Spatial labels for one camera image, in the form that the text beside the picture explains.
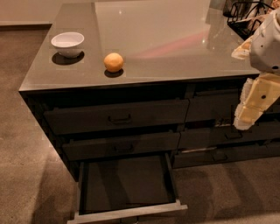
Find middle right drawer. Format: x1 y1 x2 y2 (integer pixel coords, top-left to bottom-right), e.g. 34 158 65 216
178 121 280 150

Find orange fruit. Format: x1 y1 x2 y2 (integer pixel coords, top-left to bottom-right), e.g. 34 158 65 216
104 52 124 73

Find white bowl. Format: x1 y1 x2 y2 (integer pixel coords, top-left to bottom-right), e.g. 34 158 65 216
51 32 85 58

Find middle left drawer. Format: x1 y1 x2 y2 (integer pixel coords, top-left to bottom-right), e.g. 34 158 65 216
62 132 180 161

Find top left drawer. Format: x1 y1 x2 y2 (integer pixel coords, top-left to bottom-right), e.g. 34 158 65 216
44 100 189 135

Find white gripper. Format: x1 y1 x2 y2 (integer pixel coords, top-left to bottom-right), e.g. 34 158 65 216
231 8 280 130

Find open bottom left drawer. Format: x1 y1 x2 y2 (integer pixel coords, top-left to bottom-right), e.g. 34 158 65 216
66 152 187 224

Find dark cabinet counter unit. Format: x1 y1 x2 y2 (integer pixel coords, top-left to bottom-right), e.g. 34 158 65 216
19 0 280 176

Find items in wire basket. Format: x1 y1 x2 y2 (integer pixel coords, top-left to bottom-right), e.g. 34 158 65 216
248 3 277 32

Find top right drawer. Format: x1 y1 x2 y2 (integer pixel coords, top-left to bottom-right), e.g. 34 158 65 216
185 89 280 123

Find black wire basket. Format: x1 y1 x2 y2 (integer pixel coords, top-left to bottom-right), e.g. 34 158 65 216
223 0 279 40

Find bottom right drawer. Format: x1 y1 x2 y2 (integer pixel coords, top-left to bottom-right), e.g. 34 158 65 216
172 142 280 169

